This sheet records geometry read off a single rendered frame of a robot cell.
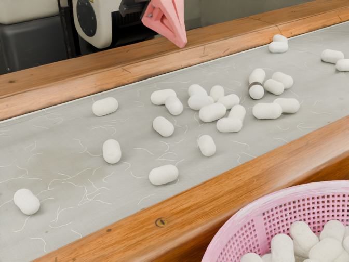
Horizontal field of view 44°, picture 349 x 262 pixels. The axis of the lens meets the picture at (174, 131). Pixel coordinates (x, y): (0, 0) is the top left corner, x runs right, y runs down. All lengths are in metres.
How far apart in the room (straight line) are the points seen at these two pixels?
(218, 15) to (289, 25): 2.27
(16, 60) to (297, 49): 0.85
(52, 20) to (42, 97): 0.77
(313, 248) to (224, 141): 0.19
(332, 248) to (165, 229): 0.14
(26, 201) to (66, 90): 0.27
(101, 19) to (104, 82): 0.48
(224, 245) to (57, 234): 0.15
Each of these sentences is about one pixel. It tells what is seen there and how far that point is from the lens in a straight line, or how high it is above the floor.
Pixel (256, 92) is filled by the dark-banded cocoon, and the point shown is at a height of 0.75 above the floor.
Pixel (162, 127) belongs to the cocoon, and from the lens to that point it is 0.52.
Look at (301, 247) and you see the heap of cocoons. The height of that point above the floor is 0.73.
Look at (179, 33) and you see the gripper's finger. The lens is 0.63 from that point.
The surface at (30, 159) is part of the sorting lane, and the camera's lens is 0.52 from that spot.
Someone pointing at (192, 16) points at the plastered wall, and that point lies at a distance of 3.28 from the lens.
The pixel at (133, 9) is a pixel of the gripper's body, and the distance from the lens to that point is 0.67.
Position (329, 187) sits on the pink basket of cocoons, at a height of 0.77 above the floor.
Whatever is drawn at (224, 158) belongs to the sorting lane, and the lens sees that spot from 0.49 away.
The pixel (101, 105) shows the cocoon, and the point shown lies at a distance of 0.59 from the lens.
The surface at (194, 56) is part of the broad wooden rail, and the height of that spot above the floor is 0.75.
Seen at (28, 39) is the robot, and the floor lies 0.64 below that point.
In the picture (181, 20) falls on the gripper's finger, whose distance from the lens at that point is 0.64.
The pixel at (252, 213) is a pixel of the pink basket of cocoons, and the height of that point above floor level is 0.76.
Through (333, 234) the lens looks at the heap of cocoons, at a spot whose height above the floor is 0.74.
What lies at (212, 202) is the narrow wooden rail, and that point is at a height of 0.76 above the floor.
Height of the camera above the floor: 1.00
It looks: 29 degrees down
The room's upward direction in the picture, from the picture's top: 2 degrees counter-clockwise
